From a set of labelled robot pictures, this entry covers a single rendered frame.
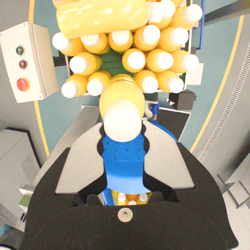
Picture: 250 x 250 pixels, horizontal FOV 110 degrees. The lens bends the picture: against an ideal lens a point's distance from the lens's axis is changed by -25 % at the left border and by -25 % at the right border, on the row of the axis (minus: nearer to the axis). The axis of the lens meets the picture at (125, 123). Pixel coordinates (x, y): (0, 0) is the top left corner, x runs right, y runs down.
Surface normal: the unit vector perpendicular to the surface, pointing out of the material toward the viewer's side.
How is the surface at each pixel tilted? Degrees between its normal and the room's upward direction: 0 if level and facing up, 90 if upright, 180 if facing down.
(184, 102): 0
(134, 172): 90
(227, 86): 0
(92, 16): 22
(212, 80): 0
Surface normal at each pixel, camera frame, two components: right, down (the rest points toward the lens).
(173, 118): 0.03, 0.49
